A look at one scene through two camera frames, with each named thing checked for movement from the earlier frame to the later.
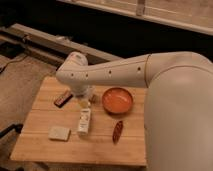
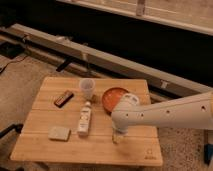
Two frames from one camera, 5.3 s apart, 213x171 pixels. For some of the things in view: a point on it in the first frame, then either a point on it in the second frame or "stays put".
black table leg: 17,127 stays put
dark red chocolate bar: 64,99 stays put
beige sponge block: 58,133 stays put
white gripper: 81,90 → 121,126
